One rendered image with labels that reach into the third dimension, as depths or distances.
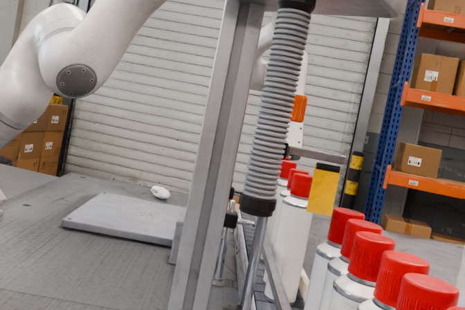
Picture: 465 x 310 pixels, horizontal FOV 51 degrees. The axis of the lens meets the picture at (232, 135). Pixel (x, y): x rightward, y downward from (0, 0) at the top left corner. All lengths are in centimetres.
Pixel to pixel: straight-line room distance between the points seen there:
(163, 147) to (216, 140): 462
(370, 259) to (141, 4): 67
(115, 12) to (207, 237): 51
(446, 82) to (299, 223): 376
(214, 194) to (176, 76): 462
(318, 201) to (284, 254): 22
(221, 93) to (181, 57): 462
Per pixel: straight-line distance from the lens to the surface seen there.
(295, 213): 77
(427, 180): 432
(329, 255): 51
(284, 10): 45
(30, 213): 128
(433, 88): 444
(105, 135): 542
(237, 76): 55
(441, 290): 32
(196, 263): 59
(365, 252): 41
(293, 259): 79
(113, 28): 94
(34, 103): 103
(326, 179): 58
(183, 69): 514
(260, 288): 86
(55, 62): 93
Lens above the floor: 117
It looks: 3 degrees down
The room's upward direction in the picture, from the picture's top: 11 degrees clockwise
